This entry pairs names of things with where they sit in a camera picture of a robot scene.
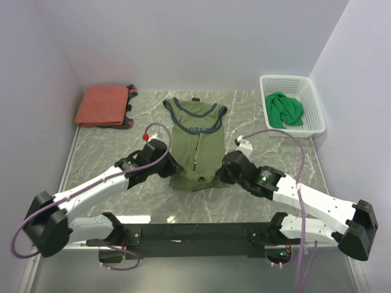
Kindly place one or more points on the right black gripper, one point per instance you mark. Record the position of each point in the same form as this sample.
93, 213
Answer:
223, 176

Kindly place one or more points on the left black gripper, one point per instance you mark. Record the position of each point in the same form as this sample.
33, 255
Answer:
173, 166

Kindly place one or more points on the olive green graphic tank top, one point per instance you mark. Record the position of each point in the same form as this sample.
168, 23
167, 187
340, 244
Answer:
197, 143

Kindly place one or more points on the bright green tank top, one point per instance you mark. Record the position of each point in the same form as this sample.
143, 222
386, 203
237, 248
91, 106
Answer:
283, 110

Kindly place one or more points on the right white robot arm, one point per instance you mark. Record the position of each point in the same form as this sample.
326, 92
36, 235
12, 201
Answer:
352, 226

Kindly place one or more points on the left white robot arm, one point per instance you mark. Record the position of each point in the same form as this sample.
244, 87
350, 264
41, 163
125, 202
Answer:
53, 221

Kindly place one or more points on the folded red tank top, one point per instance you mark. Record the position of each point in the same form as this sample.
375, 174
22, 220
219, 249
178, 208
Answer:
106, 106

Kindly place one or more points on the white plastic basket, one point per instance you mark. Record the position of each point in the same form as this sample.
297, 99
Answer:
303, 90

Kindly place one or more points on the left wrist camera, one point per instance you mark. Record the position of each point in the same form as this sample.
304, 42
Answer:
149, 137

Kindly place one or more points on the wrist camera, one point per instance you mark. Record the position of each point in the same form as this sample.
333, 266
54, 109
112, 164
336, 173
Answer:
244, 146
149, 137

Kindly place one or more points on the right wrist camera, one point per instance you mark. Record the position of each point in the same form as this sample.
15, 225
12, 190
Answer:
244, 146

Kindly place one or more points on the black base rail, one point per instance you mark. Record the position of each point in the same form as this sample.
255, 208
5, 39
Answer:
200, 239

